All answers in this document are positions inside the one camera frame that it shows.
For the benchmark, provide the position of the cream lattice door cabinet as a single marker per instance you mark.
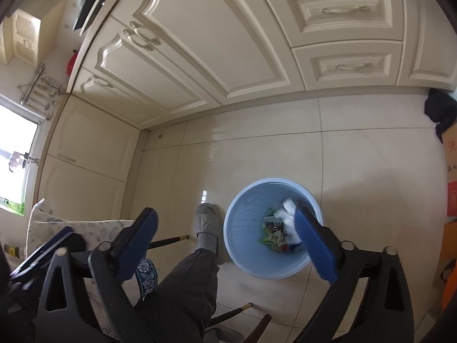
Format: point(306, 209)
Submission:
point(23, 35)

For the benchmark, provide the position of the medium cream drawer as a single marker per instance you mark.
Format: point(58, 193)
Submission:
point(342, 10)

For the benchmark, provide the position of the light blue plastic bin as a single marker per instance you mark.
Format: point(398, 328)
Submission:
point(242, 235)

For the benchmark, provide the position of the dark wooden chair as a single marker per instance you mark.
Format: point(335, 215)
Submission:
point(255, 330)

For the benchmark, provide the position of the cardboard box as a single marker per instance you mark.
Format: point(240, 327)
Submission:
point(451, 157)

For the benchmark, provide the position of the steel faucet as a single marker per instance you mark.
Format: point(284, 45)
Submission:
point(32, 159)

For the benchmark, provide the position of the cream sink base cabinet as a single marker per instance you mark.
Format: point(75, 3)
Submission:
point(92, 150)

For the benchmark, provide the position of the sliding window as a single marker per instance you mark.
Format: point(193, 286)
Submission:
point(14, 132)

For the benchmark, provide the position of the dark furniture leg brass tip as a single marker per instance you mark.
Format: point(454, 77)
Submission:
point(171, 241)
point(232, 312)

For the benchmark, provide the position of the person's grey trouser leg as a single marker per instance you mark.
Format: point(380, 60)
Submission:
point(185, 286)

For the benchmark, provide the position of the cream stove base cabinet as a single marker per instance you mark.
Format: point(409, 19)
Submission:
point(200, 43)

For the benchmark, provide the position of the pile of tissues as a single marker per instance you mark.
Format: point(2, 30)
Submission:
point(290, 207)

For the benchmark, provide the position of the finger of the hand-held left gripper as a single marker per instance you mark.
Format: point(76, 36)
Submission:
point(43, 252)
point(74, 243)

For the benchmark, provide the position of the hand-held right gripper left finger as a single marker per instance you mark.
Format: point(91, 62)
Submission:
point(137, 243)

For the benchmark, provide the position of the grey slipper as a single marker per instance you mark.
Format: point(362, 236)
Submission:
point(207, 221)

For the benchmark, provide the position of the green bottle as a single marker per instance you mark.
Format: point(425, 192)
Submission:
point(12, 205)

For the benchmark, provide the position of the steel utensil rack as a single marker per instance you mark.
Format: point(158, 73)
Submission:
point(39, 84)

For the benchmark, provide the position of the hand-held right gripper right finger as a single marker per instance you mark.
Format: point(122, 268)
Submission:
point(316, 250)

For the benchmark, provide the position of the small cream drawer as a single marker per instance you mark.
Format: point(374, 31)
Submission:
point(351, 66)

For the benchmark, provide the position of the dark blue wrappers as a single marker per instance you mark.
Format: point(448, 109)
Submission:
point(275, 227)

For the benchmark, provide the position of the red container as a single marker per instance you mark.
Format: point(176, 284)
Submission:
point(73, 62)

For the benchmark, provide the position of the grey range hood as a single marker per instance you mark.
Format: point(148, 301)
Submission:
point(89, 7)

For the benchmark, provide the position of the orange plastic item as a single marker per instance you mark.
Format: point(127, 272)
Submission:
point(450, 296)

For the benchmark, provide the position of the black cloth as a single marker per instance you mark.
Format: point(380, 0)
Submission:
point(441, 110)

